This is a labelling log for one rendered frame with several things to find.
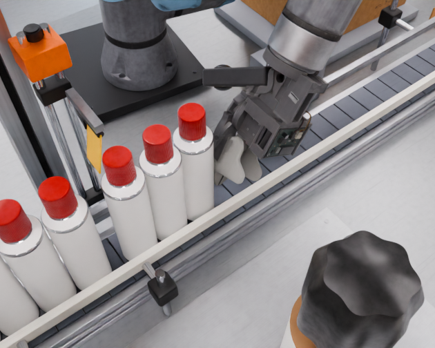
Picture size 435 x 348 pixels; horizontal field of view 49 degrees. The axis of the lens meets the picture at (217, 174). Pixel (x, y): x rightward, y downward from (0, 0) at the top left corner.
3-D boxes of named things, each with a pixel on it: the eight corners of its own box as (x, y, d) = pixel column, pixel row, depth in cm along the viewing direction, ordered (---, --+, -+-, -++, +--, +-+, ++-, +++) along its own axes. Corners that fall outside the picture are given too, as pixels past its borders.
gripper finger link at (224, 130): (209, 161, 64) (237, 106, 60) (202, 155, 65) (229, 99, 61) (233, 159, 68) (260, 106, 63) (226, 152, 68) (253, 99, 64)
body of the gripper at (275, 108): (256, 164, 59) (304, 79, 53) (215, 123, 64) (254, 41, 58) (292, 159, 65) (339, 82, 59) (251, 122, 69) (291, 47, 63)
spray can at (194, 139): (192, 229, 70) (184, 134, 54) (173, 205, 73) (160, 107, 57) (221, 212, 72) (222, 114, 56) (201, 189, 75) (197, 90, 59)
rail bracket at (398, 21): (389, 87, 96) (416, 15, 83) (362, 68, 100) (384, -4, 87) (400, 81, 98) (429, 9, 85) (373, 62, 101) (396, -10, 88)
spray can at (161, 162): (166, 250, 68) (150, 158, 52) (146, 226, 71) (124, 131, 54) (195, 230, 70) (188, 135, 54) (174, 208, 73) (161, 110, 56)
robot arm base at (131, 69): (112, 99, 91) (105, 56, 83) (94, 51, 100) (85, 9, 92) (188, 80, 95) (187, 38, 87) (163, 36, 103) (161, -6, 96)
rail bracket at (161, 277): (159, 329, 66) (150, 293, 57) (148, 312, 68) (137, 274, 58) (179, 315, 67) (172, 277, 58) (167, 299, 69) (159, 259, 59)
